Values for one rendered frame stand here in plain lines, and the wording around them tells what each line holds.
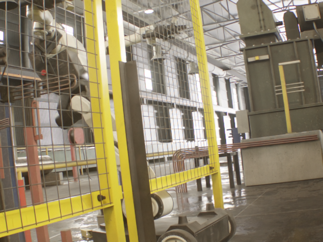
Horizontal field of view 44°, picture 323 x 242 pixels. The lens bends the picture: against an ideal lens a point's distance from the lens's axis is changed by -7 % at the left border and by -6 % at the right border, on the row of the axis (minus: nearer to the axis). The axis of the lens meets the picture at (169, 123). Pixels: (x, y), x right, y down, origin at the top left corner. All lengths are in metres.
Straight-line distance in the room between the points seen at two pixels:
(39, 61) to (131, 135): 1.35
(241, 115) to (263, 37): 2.16
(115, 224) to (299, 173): 3.92
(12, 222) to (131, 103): 0.50
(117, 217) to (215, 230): 0.78
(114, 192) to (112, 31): 0.62
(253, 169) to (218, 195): 2.63
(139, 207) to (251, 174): 4.05
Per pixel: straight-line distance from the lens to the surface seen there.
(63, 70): 2.42
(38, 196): 2.48
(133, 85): 1.28
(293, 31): 6.30
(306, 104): 5.88
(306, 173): 5.18
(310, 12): 6.14
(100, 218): 3.20
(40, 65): 2.51
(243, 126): 7.91
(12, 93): 2.19
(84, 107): 2.33
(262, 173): 5.25
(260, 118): 5.97
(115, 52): 1.64
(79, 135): 11.46
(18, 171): 5.82
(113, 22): 1.68
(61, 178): 10.83
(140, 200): 1.28
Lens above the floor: 0.55
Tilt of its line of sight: 4 degrees up
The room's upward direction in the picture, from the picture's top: 6 degrees counter-clockwise
